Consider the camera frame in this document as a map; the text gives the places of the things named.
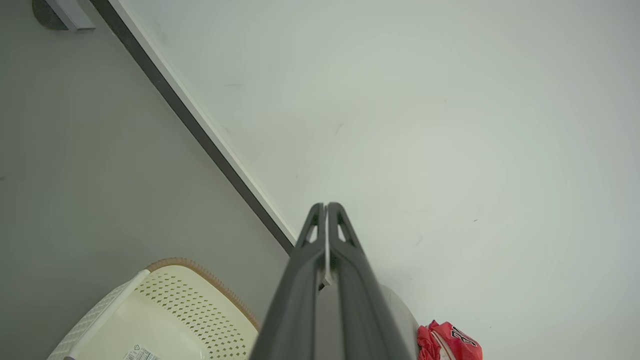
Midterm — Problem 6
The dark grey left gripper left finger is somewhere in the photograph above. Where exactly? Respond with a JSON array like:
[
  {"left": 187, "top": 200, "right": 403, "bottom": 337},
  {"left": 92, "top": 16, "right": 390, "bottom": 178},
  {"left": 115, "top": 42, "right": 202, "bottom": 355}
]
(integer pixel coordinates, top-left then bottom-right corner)
[{"left": 248, "top": 202, "right": 328, "bottom": 360}]

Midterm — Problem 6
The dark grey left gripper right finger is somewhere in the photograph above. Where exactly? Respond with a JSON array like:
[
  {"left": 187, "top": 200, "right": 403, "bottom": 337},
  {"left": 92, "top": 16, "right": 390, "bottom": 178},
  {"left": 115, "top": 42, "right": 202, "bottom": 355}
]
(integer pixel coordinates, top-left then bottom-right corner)
[{"left": 327, "top": 202, "right": 414, "bottom": 360}]

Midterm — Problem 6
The red basketball jersey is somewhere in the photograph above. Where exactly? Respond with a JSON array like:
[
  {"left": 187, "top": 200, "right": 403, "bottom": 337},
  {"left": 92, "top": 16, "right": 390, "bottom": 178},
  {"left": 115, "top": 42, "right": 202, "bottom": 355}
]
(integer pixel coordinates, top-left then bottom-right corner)
[{"left": 416, "top": 320, "right": 484, "bottom": 360}]

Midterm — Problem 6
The beige perforated laundry basket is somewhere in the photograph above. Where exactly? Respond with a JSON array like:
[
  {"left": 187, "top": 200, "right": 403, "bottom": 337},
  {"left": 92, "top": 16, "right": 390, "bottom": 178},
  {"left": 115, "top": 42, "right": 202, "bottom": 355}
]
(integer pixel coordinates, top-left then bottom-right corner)
[{"left": 46, "top": 257, "right": 261, "bottom": 360}]

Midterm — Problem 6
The white printed basket sticker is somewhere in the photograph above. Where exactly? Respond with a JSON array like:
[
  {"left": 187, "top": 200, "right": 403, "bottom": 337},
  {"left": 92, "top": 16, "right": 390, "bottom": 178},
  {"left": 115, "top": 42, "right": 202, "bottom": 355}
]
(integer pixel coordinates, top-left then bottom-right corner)
[{"left": 122, "top": 343, "right": 162, "bottom": 360}]

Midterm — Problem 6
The dark grey baseboard strip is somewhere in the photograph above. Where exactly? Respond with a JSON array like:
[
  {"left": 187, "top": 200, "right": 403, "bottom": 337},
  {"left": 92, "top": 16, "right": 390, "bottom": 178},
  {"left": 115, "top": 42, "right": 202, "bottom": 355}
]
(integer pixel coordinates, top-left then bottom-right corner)
[{"left": 89, "top": 0, "right": 299, "bottom": 256}]

